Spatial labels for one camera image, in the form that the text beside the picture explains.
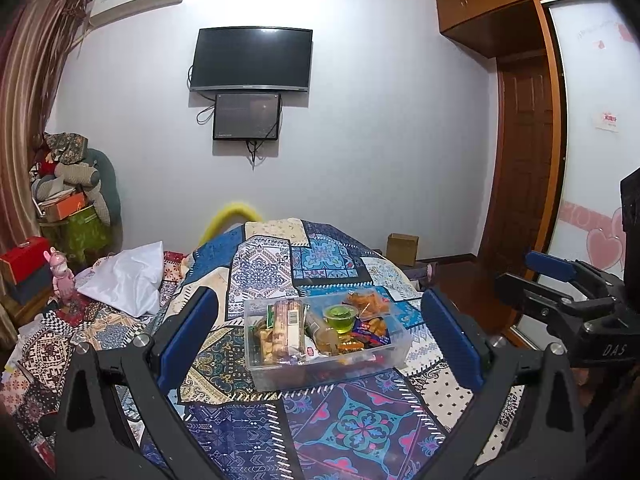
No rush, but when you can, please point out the orange chips packet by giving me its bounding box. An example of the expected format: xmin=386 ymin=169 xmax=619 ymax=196
xmin=344 ymin=289 xmax=393 ymax=322

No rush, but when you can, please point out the small black wall monitor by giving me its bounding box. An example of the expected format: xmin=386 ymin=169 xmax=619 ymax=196
xmin=212 ymin=91 xmax=282 ymax=142

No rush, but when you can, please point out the blue snack packet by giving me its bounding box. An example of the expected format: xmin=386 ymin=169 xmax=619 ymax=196
xmin=350 ymin=317 xmax=392 ymax=347

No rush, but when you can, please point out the black wall television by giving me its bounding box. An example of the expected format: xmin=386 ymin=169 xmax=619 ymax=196
xmin=188 ymin=26 xmax=314 ymax=94

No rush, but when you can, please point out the green jelly cup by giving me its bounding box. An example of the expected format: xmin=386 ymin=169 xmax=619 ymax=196
xmin=322 ymin=303 xmax=359 ymax=332

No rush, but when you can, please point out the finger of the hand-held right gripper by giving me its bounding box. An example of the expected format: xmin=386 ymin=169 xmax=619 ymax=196
xmin=524 ymin=251 xmax=623 ymax=303
xmin=494 ymin=272 xmax=618 ymax=323

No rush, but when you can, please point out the dark grey box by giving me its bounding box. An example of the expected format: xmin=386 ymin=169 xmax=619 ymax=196
xmin=4 ymin=261 xmax=57 ymax=307

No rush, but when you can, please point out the cardboard box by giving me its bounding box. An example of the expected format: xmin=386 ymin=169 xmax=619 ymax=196
xmin=385 ymin=232 xmax=420 ymax=267

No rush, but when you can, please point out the black monitor cable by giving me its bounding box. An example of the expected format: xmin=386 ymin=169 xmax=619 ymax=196
xmin=244 ymin=139 xmax=267 ymax=167

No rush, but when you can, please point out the orange box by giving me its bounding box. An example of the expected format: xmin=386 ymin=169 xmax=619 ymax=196
xmin=39 ymin=191 xmax=94 ymax=224

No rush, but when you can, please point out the green patterned box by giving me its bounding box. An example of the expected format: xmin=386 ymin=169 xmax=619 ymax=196
xmin=39 ymin=205 xmax=112 ymax=267

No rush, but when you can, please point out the yellow tube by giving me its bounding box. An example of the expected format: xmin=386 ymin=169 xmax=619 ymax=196
xmin=197 ymin=201 xmax=264 ymax=249

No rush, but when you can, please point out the white heart sticker sliding door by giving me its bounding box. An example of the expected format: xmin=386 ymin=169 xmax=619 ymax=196
xmin=510 ymin=0 xmax=640 ymax=352

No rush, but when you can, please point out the pile of clothes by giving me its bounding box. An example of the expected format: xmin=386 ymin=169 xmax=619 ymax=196
xmin=30 ymin=132 xmax=123 ymax=227

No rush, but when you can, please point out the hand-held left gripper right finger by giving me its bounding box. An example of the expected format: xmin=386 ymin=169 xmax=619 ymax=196
xmin=365 ymin=288 xmax=587 ymax=480

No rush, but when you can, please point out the white and red door label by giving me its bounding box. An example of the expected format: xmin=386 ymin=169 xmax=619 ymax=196
xmin=594 ymin=109 xmax=622 ymax=134

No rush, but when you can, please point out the patchwork blanket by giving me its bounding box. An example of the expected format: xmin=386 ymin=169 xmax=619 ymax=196
xmin=0 ymin=217 xmax=527 ymax=480

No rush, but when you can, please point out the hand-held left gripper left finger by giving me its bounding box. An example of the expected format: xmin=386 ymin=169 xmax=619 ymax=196
xmin=52 ymin=286 xmax=306 ymax=480

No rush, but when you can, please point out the brown wooden overhead cabinet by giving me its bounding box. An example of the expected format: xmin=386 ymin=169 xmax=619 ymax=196
xmin=434 ymin=0 xmax=610 ymax=59

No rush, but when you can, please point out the yellow puffed snack packet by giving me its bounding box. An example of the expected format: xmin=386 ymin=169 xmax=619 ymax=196
xmin=247 ymin=326 xmax=282 ymax=367

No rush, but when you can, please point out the beige striped snack packet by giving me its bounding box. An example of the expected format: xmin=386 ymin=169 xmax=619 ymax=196
xmin=272 ymin=297 xmax=307 ymax=362

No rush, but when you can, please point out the brown wooden door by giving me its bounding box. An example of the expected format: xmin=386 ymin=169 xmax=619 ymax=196
xmin=476 ymin=54 xmax=557 ymax=282

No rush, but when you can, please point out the white pillow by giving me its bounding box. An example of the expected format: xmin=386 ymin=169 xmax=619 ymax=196
xmin=76 ymin=241 xmax=166 ymax=319

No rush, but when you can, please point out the pink doll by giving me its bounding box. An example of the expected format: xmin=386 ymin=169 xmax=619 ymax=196
xmin=43 ymin=248 xmax=77 ymax=304

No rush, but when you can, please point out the brown curtain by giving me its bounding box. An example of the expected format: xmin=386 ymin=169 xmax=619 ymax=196
xmin=0 ymin=0 xmax=94 ymax=352

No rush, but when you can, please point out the clear plastic container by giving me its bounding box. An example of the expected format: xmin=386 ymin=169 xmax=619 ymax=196
xmin=243 ymin=286 xmax=414 ymax=392

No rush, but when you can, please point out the red box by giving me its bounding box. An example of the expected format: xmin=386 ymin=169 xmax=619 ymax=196
xmin=0 ymin=236 xmax=52 ymax=286

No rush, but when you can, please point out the brown jelly cup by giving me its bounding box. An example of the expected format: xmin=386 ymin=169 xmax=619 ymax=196
xmin=312 ymin=326 xmax=344 ymax=357

